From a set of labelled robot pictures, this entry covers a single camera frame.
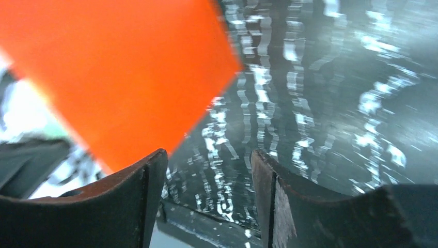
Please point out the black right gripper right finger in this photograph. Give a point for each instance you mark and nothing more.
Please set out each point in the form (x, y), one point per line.
(296, 212)

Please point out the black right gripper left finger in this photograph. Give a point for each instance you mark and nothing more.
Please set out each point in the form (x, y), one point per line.
(116, 211)

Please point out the orange paper bag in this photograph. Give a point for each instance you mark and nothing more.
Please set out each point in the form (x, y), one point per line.
(126, 77)

